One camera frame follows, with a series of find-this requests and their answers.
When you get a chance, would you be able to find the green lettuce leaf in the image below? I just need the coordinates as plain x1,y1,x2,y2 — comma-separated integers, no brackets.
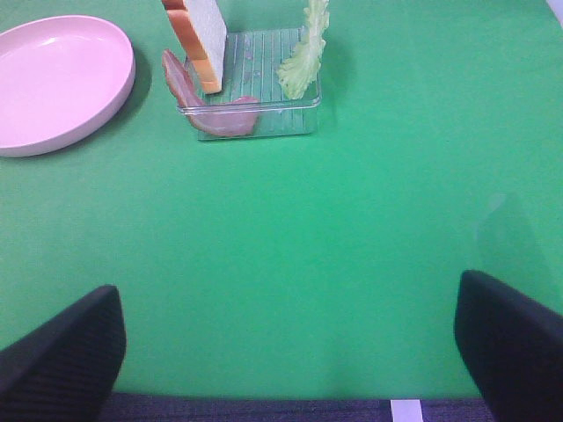
276,0,330,100

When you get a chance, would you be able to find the clear right plastic tray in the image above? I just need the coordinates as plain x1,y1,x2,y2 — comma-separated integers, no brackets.
178,27,322,138

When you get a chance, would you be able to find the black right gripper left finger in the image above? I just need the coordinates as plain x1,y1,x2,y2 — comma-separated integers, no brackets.
1,285,127,421

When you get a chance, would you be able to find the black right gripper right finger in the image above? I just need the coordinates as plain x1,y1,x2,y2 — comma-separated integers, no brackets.
454,270,562,421

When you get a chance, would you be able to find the pink round plate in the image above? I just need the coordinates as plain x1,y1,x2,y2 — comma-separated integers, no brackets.
1,15,135,157

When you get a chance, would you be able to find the tray bacon strip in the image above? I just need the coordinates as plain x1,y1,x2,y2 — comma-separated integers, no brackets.
161,49,260,137

